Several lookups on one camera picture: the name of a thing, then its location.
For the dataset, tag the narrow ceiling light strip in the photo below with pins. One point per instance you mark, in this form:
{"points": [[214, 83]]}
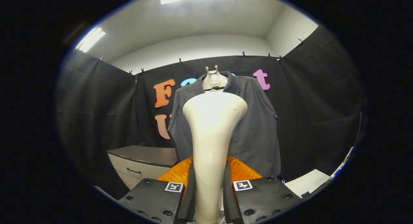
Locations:
{"points": [[90, 39]]}

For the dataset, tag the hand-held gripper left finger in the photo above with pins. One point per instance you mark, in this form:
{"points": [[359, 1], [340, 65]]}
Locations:
{"points": [[190, 201]]}

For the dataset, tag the white paper sheet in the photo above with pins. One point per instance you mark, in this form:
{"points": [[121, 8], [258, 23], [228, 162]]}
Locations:
{"points": [[308, 183]]}

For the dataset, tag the cream garment hanger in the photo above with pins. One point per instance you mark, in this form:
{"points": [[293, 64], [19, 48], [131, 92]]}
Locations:
{"points": [[214, 80]]}

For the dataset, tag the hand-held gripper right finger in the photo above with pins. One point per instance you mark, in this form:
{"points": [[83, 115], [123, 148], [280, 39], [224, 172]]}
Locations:
{"points": [[227, 201]]}

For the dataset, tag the gray button-up shirt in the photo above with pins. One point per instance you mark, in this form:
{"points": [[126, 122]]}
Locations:
{"points": [[258, 137]]}

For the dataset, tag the row of small black clips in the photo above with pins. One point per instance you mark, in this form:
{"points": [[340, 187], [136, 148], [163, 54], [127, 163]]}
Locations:
{"points": [[180, 61]]}

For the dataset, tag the gray drawer cabinet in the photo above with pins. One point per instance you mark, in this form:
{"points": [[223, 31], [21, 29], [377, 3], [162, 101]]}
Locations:
{"points": [[142, 159]]}

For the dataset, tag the white garment steamer head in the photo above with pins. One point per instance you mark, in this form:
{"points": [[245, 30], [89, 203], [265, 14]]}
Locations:
{"points": [[209, 137]]}

